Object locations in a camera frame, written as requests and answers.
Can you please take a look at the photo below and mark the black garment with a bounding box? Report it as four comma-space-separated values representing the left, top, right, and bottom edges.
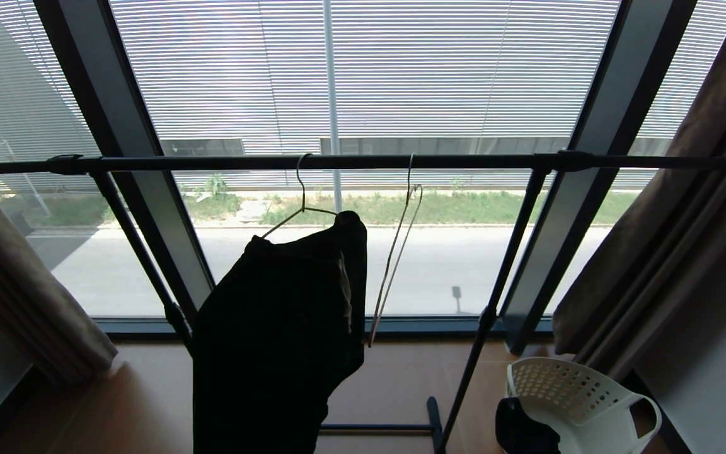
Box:
193, 211, 368, 454
495, 397, 562, 454

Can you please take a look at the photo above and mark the brown curtain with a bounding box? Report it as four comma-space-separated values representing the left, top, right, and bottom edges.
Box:
0, 148, 118, 385
552, 0, 726, 379

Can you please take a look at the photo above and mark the black clothes rack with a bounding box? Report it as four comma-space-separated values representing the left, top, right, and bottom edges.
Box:
0, 150, 726, 454

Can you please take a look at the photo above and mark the white laundry basket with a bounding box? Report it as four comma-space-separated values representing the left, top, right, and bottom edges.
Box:
506, 358, 662, 454

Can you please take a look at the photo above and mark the pink clothes hanger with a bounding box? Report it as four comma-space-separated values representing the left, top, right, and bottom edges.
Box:
368, 153, 424, 347
262, 153, 338, 239

